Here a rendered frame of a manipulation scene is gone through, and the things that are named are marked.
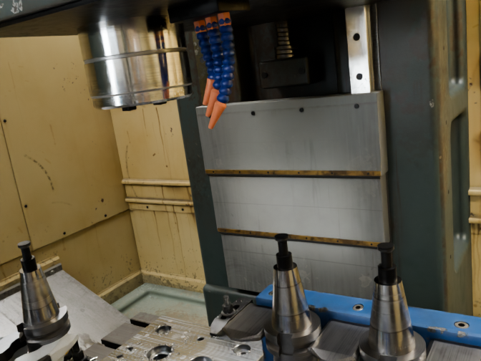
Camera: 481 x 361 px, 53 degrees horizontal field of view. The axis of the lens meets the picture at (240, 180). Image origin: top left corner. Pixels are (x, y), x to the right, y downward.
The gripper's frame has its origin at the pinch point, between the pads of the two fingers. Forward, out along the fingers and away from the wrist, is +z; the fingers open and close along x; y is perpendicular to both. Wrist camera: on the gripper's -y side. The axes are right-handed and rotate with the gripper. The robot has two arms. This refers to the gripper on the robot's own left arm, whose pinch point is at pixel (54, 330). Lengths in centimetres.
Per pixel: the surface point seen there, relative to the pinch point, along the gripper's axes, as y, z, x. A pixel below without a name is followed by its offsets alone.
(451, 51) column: -26, 104, 32
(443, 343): -4.1, 11.0, 46.7
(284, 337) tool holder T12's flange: -3.8, 6.0, 31.7
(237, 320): -2.9, 7.9, 24.4
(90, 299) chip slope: 49, 65, -78
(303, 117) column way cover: -16, 66, 7
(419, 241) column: 12, 70, 32
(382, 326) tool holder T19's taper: -7.6, 6.4, 42.1
